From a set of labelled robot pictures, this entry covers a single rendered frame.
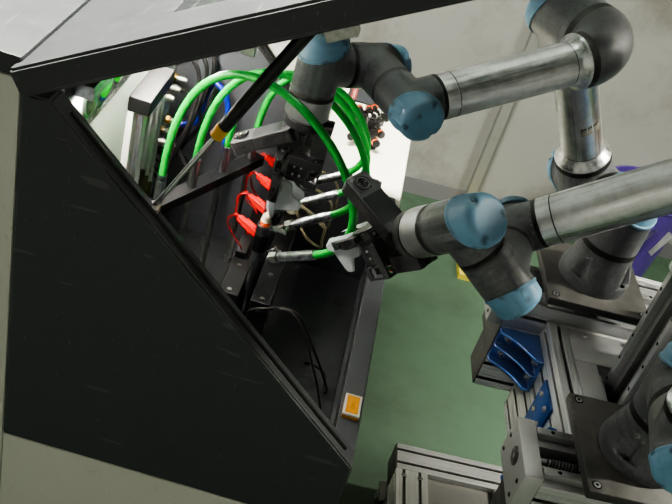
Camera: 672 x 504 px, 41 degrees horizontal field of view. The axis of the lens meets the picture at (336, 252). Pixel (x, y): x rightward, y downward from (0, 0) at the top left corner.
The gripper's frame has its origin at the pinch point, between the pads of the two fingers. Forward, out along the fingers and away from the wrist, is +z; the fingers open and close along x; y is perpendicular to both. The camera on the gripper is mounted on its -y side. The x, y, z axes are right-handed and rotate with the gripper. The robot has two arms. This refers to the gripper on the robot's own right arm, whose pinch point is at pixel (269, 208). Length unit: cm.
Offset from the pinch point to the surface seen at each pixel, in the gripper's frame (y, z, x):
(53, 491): -22, 48, -35
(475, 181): 69, 99, 217
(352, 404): 23.9, 19.2, -22.0
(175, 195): -17.7, 5.4, 3.3
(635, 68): 114, 32, 224
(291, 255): 6.5, -0.1, -11.8
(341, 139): 8, 17, 65
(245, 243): -3.5, 15.8, 9.3
